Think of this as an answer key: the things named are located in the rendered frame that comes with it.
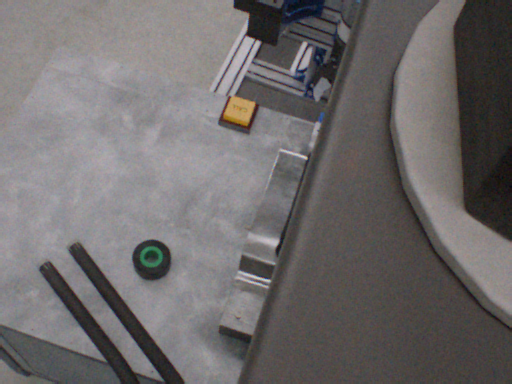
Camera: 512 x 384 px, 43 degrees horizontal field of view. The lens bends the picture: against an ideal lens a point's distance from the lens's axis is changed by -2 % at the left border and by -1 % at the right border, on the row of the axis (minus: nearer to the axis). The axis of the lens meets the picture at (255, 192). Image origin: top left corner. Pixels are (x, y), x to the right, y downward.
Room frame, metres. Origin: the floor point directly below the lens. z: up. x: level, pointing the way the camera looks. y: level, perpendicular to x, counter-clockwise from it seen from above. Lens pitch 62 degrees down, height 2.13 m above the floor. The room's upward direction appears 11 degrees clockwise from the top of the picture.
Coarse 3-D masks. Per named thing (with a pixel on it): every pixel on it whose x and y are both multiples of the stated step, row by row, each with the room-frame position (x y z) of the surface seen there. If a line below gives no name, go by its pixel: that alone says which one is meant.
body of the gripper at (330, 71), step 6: (336, 36) 0.86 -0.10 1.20; (336, 42) 0.89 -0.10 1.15; (342, 42) 0.84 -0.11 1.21; (336, 48) 0.88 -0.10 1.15; (330, 54) 0.86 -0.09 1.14; (336, 54) 0.86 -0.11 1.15; (330, 60) 0.85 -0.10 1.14; (336, 60) 0.85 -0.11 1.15; (330, 66) 0.84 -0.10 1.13; (330, 72) 0.84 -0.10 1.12; (330, 78) 0.84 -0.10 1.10
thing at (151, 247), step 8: (152, 240) 0.54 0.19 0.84; (136, 248) 0.52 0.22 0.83; (144, 248) 0.52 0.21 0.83; (152, 248) 0.52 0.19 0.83; (160, 248) 0.53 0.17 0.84; (136, 256) 0.50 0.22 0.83; (144, 256) 0.50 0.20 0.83; (160, 256) 0.51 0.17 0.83; (168, 256) 0.51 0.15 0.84; (136, 264) 0.48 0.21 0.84; (144, 264) 0.48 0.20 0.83; (152, 264) 0.49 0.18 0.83; (160, 264) 0.49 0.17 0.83; (168, 264) 0.50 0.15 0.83; (136, 272) 0.47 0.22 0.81; (144, 272) 0.47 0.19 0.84; (152, 272) 0.47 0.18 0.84; (160, 272) 0.47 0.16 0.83
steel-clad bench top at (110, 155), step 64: (64, 64) 0.98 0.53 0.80; (64, 128) 0.79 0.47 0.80; (128, 128) 0.83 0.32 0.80; (192, 128) 0.86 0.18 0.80; (256, 128) 0.89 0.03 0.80; (0, 192) 0.60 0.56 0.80; (64, 192) 0.63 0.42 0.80; (128, 192) 0.66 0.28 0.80; (192, 192) 0.69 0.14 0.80; (256, 192) 0.72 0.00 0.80; (0, 256) 0.45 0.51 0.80; (64, 256) 0.48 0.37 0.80; (128, 256) 0.51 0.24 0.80; (192, 256) 0.54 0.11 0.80; (0, 320) 0.32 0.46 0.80; (64, 320) 0.35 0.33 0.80; (192, 320) 0.40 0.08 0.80
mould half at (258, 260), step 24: (288, 144) 0.80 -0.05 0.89; (312, 144) 0.82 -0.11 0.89; (288, 168) 0.75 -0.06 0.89; (288, 192) 0.69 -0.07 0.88; (264, 216) 0.61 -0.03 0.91; (264, 240) 0.54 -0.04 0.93; (240, 264) 0.50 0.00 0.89; (264, 264) 0.50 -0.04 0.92; (240, 288) 0.46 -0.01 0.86; (264, 288) 0.47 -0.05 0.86; (240, 336) 0.37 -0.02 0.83
